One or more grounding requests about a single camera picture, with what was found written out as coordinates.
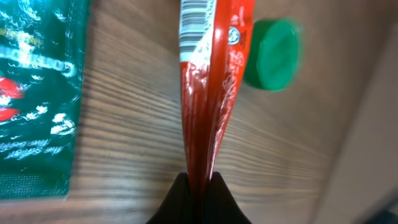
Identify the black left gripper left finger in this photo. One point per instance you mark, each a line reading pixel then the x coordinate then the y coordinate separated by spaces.
pixel 177 206

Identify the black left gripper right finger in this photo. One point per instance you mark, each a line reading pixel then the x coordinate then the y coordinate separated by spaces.
pixel 220 205

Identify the green lid jar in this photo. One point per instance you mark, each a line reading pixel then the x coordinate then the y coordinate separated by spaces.
pixel 275 54

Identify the red sauce sachet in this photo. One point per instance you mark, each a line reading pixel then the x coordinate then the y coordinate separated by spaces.
pixel 214 42

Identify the green glove packet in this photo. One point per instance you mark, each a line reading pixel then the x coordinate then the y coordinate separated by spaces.
pixel 43 47

